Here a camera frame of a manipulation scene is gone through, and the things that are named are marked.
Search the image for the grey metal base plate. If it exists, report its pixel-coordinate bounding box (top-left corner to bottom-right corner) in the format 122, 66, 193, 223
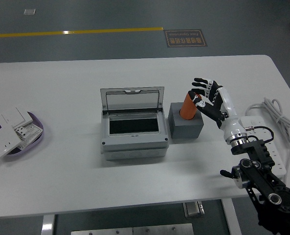
70, 223, 194, 235

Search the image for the transparent hinged box lid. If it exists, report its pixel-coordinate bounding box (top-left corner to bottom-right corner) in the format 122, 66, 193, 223
100, 86, 165, 115

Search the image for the white wall switch panel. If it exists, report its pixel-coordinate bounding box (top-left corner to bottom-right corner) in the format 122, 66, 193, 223
0, 106, 34, 128

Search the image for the grey cube with round hole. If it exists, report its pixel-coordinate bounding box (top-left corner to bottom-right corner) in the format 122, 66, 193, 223
168, 102, 204, 141

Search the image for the grey plastic junction box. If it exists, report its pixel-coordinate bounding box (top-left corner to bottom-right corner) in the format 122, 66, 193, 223
100, 111, 170, 161

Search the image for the small white socket insert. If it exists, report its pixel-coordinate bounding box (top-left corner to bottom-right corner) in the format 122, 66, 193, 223
14, 126, 29, 140

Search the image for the white wall socket panel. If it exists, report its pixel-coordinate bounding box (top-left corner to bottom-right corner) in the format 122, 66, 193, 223
0, 123, 22, 162

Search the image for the purple tray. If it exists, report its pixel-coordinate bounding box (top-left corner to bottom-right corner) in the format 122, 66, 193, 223
0, 111, 45, 156

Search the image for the white power cord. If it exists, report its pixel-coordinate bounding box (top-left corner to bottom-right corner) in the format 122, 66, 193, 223
245, 97, 290, 182

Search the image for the orange cylinder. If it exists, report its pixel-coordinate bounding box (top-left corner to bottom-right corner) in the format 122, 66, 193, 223
179, 93, 201, 120

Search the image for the metal table bracket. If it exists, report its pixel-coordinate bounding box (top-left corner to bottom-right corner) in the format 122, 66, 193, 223
183, 200, 205, 218

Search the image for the yellow floor line tape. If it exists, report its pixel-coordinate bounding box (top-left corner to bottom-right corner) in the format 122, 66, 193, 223
0, 26, 164, 39

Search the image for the brown floor sign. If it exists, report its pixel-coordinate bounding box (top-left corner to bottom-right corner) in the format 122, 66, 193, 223
164, 29, 208, 48

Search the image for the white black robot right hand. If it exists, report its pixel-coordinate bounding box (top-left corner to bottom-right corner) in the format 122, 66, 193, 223
188, 77, 247, 142

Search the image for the white power strip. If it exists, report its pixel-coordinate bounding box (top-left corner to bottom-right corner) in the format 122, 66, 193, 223
240, 116, 288, 176

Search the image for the white perforated plate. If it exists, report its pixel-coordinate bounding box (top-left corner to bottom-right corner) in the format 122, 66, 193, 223
19, 122, 43, 149

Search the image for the white table leg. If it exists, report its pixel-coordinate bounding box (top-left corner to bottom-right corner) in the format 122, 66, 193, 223
221, 198, 242, 235
41, 214, 55, 235

